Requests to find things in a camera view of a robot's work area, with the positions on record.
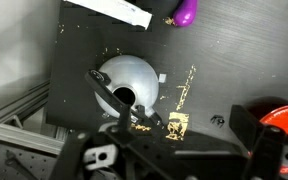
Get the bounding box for aluminium frame rails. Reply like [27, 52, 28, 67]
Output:
[0, 79, 65, 156]

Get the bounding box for purple toy eggplant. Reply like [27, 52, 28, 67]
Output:
[172, 0, 199, 28]

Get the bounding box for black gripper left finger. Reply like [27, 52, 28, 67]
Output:
[48, 103, 133, 180]

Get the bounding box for red plastic bowl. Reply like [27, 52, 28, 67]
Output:
[250, 104, 288, 176]

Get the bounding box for white tube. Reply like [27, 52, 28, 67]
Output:
[63, 0, 153, 30]

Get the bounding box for grey kettle with black handle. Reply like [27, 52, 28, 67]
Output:
[84, 54, 163, 128]

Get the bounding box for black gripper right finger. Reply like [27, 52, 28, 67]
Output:
[229, 104, 288, 180]

